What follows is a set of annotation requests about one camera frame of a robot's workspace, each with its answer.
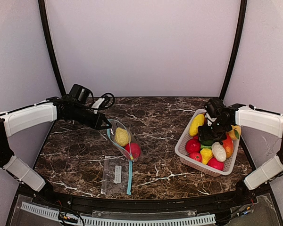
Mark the dark green toy pepper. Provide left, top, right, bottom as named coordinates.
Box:
left=200, top=140, right=214, bottom=149

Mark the large clear zip bag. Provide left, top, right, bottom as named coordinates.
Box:
left=96, top=119, right=144, bottom=162

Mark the red toy apple large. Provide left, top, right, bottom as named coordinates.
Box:
left=125, top=143, right=141, bottom=160

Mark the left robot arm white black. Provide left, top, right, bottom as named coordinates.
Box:
left=0, top=84, right=115, bottom=193

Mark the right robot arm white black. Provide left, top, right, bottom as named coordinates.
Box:
left=198, top=97, right=283, bottom=204

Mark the small clear zip bag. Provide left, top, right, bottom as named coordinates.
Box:
left=100, top=156, right=133, bottom=195

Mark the orange toy carrot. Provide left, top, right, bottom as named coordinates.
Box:
left=223, top=134, right=233, bottom=159

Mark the yellow toy pear with leaf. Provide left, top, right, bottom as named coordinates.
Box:
left=228, top=125, right=241, bottom=140

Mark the red toy fruit left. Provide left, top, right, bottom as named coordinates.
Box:
left=185, top=139, right=201, bottom=154

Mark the red toy fruit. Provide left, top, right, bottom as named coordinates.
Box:
left=185, top=139, right=201, bottom=154
left=207, top=158, right=224, bottom=171

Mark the red toy fruit front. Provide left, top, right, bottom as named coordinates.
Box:
left=207, top=158, right=224, bottom=171

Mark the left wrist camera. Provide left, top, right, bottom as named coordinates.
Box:
left=90, top=93, right=116, bottom=111

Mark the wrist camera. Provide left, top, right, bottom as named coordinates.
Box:
left=204, top=97, right=225, bottom=126
left=90, top=93, right=116, bottom=111

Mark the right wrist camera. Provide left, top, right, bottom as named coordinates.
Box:
left=204, top=97, right=225, bottom=126

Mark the black front rail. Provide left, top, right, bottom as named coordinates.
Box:
left=26, top=191, right=239, bottom=213

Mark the white slotted cable duct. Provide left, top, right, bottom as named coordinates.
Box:
left=20, top=202, right=216, bottom=226

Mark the black corner frame post left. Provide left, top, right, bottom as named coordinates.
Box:
left=38, top=0, right=66, bottom=96

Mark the black corner frame post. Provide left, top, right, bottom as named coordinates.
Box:
left=38, top=0, right=66, bottom=96
left=219, top=0, right=248, bottom=100

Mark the black corner frame post right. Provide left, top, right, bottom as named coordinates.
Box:
left=219, top=0, right=248, bottom=100

